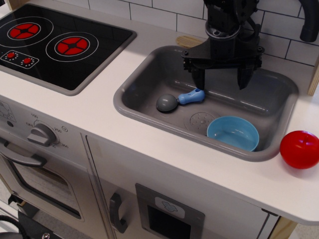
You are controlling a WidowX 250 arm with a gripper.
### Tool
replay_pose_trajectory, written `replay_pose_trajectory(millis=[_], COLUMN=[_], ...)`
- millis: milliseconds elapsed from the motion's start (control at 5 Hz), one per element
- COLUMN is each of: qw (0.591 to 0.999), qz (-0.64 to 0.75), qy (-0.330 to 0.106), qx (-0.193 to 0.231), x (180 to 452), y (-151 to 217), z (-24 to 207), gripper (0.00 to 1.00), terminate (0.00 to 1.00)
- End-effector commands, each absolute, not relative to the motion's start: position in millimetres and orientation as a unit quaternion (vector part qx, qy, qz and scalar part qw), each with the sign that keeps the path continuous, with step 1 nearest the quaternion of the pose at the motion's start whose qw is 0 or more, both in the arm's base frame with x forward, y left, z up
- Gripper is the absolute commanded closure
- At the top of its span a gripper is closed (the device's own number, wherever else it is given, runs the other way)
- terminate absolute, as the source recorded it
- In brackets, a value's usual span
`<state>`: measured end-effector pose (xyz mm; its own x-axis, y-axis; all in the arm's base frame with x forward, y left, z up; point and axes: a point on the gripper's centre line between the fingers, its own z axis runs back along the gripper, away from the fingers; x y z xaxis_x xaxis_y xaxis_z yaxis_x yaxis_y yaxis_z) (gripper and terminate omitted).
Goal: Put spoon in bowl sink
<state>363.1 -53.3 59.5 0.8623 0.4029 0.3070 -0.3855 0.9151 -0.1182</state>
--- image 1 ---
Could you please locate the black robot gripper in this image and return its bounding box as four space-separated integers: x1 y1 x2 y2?
181 19 264 90

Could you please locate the blue handled grey spoon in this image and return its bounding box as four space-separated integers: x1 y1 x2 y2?
156 89 205 112

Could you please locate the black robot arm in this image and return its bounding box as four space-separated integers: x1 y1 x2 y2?
182 0 264 90

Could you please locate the light blue plastic bowl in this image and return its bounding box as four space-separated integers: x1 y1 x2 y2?
206 116 260 151

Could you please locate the grey plastic sink basin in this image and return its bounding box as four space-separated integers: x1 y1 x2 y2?
114 46 299 162

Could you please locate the wooden spatula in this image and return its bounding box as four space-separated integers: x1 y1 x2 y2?
175 35 203 48

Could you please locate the black faucet spout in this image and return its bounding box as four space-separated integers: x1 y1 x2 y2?
299 0 319 42

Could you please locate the red plastic apple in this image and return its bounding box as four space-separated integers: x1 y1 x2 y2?
280 130 319 169

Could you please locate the grey dispenser panel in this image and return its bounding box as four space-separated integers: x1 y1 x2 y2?
135 183 205 239

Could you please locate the black toy stove top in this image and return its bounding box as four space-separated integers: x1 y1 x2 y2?
0 4 136 96

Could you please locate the grey oven dial knob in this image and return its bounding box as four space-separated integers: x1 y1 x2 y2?
27 123 57 147

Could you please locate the oven door with window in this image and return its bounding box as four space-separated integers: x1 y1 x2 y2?
0 141 107 239

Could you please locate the grey cabinet door handle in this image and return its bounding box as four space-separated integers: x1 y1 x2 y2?
109 193 128 234

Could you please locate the grey oven door handle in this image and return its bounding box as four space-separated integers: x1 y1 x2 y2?
0 138 47 168

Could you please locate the black cable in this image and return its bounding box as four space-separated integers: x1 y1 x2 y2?
0 215 28 239

